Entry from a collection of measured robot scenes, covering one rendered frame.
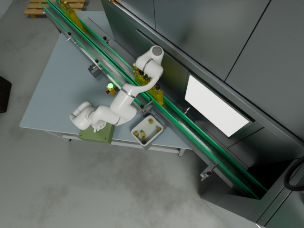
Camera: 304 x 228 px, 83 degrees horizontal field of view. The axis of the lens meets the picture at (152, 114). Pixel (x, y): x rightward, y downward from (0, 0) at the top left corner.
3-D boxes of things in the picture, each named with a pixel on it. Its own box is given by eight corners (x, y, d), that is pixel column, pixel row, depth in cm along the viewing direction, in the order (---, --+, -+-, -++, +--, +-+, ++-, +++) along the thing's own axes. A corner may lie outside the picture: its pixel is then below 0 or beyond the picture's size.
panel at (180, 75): (232, 136, 115) (257, 119, 84) (229, 139, 115) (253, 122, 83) (144, 61, 145) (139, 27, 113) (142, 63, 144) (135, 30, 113)
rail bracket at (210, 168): (214, 167, 127) (224, 164, 106) (199, 183, 124) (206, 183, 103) (209, 162, 129) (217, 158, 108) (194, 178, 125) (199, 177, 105)
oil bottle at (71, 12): (83, 27, 180) (69, 1, 154) (79, 30, 179) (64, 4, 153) (80, 25, 182) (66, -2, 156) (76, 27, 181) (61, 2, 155)
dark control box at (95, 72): (102, 73, 172) (98, 68, 164) (95, 78, 170) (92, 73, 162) (97, 68, 175) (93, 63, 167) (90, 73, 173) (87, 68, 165)
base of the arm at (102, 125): (104, 133, 138) (97, 127, 124) (89, 133, 139) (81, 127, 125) (107, 115, 144) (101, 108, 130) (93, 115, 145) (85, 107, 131)
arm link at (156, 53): (149, 72, 81) (133, 60, 81) (148, 80, 92) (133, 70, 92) (167, 49, 84) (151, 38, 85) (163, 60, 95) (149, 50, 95)
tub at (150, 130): (164, 131, 144) (164, 128, 136) (144, 149, 139) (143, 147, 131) (151, 117, 149) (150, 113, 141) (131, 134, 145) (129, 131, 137)
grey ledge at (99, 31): (147, 74, 163) (146, 67, 152) (140, 80, 161) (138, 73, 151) (92, 25, 194) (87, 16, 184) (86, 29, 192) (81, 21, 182)
